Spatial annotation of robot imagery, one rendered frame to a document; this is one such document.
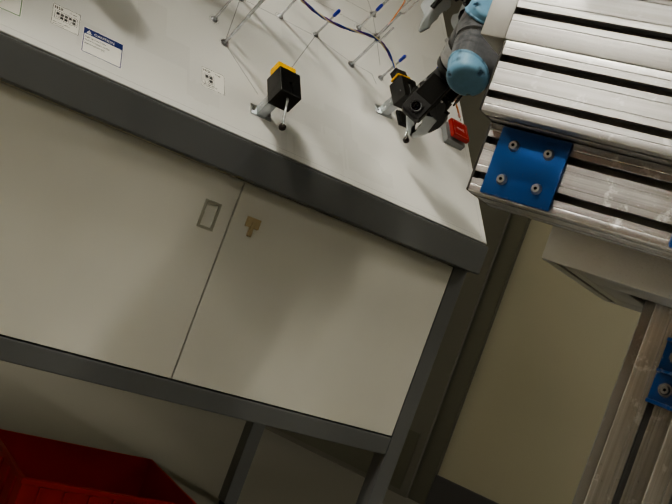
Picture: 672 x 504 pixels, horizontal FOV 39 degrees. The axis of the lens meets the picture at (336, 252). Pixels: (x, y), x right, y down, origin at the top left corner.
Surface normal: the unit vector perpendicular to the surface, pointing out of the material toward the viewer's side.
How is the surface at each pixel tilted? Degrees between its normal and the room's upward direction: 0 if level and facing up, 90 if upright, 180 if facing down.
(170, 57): 50
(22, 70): 90
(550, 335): 90
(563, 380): 90
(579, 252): 90
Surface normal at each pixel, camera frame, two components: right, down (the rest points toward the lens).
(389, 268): 0.51, 0.17
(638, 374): -0.46, -0.19
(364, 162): 0.61, -0.47
